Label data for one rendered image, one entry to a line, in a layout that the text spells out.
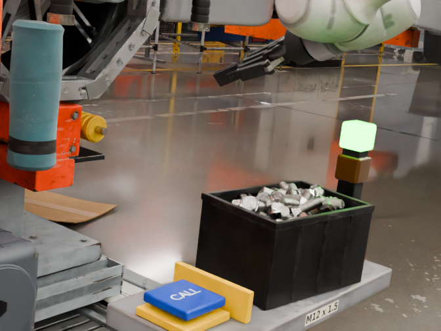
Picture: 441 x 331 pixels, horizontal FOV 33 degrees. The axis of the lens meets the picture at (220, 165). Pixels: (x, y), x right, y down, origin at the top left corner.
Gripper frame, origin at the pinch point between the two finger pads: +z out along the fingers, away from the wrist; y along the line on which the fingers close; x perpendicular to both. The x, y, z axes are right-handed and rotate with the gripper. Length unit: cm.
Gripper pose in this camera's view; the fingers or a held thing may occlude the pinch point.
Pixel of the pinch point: (230, 73)
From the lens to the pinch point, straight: 150.9
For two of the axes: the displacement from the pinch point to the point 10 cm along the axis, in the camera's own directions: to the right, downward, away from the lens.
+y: 4.1, -5.9, 6.9
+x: -5.4, -7.7, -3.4
